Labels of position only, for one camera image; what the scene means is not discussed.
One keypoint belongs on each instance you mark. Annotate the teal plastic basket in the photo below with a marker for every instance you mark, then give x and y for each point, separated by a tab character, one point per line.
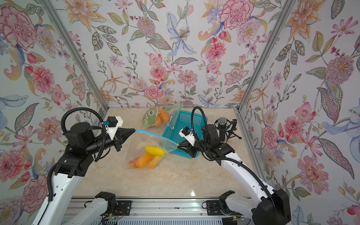
182	123

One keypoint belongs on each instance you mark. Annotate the aluminium corner post left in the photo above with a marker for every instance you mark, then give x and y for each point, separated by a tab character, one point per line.
64	34

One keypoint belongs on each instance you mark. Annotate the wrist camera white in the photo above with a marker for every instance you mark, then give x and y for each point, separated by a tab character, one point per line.
112	124
188	134

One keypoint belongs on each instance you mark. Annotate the orange mango front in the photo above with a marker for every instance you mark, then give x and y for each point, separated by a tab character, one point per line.
144	160

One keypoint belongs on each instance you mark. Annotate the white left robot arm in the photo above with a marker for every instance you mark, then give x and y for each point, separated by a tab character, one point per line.
62	181

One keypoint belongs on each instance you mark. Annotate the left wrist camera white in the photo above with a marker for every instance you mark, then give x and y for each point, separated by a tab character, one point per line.
112	124

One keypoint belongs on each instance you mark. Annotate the red mango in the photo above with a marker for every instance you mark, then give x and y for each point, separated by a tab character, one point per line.
133	163

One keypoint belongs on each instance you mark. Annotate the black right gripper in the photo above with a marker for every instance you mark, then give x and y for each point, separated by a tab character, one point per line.
189	146

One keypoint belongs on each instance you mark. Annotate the aluminium corner post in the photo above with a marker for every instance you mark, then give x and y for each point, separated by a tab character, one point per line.
264	56
64	34

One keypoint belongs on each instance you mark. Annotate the yellow mango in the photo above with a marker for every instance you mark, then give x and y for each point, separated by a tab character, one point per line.
156	151

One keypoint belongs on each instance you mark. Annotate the clear zip-top bag blue zipper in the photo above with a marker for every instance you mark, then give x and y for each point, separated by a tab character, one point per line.
140	139

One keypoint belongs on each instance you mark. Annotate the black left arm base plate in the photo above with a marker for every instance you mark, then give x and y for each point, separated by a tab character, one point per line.
120	208

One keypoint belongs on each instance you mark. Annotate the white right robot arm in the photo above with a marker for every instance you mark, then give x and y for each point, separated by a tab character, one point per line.
265	206

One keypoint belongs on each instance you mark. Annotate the aluminium corner post right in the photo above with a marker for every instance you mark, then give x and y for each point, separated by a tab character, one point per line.
264	56

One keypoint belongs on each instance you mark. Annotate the aluminium front rail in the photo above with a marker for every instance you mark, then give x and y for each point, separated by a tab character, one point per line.
79	213

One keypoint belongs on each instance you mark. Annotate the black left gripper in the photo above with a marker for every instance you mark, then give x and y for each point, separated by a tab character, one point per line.
124	133

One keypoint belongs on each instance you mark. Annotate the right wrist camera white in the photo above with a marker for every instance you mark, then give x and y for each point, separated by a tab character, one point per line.
188	134

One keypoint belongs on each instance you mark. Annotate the clear zip-top bag green print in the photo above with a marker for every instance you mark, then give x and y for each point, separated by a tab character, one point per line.
149	118

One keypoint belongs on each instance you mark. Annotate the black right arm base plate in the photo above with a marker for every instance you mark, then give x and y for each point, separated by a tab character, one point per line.
218	208

